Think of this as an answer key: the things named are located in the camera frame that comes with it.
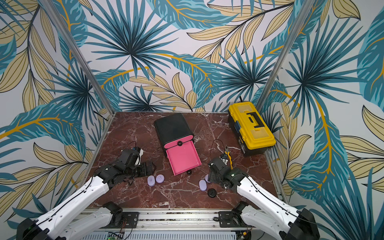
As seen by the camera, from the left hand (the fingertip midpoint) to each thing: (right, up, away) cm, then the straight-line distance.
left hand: (148, 171), depth 79 cm
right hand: (+35, -3, +2) cm, 35 cm away
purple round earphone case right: (+31, -6, +8) cm, 33 cm away
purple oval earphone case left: (0, -7, +5) cm, 8 cm away
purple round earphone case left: (+4, -6, +7) cm, 10 cm away
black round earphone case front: (+34, -12, +2) cm, 36 cm away
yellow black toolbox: (+58, +19, +8) cm, 62 cm away
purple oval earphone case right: (+29, -9, +5) cm, 31 cm away
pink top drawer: (+15, +15, +6) cm, 22 cm away
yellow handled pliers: (+46, +7, +19) cm, 50 cm away
